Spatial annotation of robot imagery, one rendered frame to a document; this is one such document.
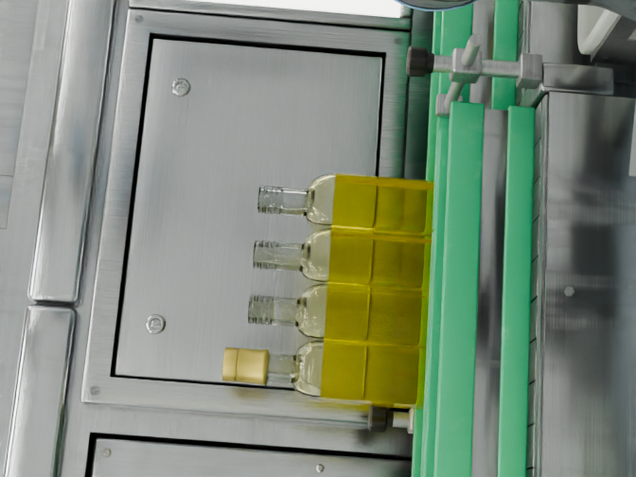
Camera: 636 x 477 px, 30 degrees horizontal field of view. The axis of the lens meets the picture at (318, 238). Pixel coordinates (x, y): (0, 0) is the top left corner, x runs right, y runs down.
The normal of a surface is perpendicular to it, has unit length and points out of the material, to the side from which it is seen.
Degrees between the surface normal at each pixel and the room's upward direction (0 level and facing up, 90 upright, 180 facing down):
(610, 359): 90
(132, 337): 90
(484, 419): 90
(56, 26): 90
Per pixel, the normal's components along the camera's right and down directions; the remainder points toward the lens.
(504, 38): 0.04, -0.25
